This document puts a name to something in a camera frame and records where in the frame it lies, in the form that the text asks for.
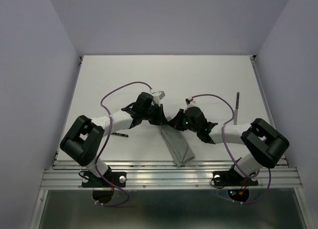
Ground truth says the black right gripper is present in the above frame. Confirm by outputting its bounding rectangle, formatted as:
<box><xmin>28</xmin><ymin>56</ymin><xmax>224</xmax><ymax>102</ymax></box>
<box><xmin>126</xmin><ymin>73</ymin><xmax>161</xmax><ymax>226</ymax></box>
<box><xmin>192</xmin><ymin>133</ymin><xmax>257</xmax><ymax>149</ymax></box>
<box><xmin>167</xmin><ymin>109</ymin><xmax>199</xmax><ymax>133</ymax></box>

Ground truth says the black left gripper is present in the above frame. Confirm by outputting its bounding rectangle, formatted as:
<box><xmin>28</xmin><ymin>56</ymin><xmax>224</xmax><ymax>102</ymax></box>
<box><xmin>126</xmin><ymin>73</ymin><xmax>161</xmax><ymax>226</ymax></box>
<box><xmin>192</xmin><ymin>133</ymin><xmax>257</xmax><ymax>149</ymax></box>
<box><xmin>142</xmin><ymin>104</ymin><xmax>167</xmax><ymax>126</ymax></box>

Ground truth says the grey cloth napkin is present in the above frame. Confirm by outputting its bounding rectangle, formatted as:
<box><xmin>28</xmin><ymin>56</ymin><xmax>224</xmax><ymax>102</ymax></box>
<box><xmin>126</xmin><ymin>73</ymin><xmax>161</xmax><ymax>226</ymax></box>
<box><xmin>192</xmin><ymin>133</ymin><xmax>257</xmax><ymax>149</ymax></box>
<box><xmin>160</xmin><ymin>126</ymin><xmax>195</xmax><ymax>167</ymax></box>

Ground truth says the black handled knife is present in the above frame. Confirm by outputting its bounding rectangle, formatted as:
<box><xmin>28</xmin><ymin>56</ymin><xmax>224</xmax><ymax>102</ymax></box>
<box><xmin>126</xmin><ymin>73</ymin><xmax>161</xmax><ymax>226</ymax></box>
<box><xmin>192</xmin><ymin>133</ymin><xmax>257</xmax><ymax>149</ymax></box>
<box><xmin>233</xmin><ymin>92</ymin><xmax>240</xmax><ymax>125</ymax></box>

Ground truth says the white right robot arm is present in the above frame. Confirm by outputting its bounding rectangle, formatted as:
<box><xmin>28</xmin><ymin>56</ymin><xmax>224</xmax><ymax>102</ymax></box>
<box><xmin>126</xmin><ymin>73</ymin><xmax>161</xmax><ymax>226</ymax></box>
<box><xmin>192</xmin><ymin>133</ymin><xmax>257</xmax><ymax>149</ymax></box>
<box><xmin>168</xmin><ymin>107</ymin><xmax>290</xmax><ymax>184</ymax></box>

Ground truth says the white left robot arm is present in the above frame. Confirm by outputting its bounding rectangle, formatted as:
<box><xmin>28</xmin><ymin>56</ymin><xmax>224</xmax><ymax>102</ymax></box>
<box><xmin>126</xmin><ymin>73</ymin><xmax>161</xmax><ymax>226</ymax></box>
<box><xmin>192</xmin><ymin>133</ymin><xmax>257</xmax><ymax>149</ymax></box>
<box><xmin>60</xmin><ymin>90</ymin><xmax>168</xmax><ymax>186</ymax></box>

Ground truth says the black handled fork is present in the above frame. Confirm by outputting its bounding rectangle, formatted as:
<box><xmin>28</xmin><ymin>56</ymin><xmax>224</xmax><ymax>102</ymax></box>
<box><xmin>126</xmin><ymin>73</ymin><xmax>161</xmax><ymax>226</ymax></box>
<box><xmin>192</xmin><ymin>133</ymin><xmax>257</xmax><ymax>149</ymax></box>
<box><xmin>111</xmin><ymin>132</ymin><xmax>129</xmax><ymax>138</ymax></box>

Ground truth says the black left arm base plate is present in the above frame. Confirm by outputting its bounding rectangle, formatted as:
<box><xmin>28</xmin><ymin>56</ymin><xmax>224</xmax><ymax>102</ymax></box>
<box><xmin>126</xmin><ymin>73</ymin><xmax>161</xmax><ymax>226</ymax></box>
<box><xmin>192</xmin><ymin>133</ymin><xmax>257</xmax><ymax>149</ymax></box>
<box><xmin>79</xmin><ymin>171</ymin><xmax>127</xmax><ymax>188</ymax></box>

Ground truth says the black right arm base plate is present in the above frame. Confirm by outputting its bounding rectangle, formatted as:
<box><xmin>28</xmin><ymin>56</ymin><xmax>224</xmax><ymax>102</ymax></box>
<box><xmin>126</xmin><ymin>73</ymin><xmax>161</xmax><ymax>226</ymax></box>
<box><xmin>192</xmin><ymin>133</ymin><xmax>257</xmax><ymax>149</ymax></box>
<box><xmin>211</xmin><ymin>170</ymin><xmax>258</xmax><ymax>188</ymax></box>

